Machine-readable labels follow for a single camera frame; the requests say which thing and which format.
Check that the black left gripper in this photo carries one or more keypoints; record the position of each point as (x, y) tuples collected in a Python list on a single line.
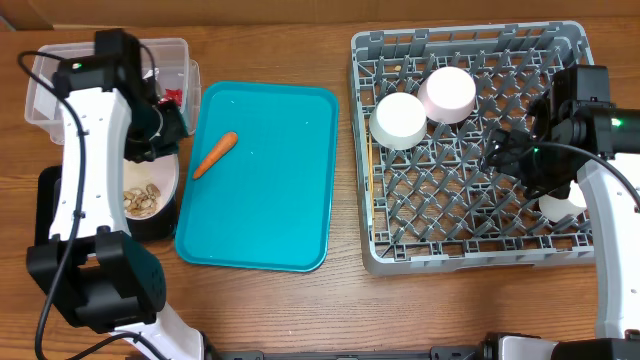
[(169, 145)]

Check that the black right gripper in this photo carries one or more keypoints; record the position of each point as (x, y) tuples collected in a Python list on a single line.
[(514, 149)]

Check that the red snack wrapper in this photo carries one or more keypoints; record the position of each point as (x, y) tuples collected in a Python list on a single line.
[(172, 95)]

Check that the white plate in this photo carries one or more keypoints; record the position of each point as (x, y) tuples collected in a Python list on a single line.
[(163, 172)]

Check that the peanut pile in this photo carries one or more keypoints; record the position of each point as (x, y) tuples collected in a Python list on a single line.
[(141, 202)]

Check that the orange carrot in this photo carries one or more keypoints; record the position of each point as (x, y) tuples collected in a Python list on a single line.
[(222, 147)]

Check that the pink bowl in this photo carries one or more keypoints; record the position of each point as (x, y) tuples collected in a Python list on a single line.
[(448, 95)]

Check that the white bowl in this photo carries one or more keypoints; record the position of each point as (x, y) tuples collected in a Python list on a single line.
[(398, 121)]

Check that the wooden chopstick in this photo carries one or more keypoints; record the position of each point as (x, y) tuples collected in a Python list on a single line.
[(371, 184)]

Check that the white tissue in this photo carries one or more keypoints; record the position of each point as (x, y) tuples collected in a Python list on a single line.
[(151, 74)]

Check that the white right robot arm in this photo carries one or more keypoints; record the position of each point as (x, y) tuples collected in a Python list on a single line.
[(580, 135)]

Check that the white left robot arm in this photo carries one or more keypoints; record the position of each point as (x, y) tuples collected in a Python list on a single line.
[(89, 265)]

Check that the grey dishwasher rack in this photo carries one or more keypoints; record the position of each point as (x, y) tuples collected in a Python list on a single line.
[(435, 209)]

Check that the white cup in rack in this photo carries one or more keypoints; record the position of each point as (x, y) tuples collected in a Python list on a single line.
[(556, 209)]

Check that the clear plastic bin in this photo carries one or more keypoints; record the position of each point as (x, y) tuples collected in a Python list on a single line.
[(176, 71)]

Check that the black plastic tray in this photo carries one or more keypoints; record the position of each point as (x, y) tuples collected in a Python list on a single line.
[(160, 226)]

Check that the teal serving tray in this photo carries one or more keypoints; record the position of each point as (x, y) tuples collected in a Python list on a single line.
[(267, 203)]

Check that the black base bar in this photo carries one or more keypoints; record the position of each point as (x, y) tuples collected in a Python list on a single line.
[(466, 352)]

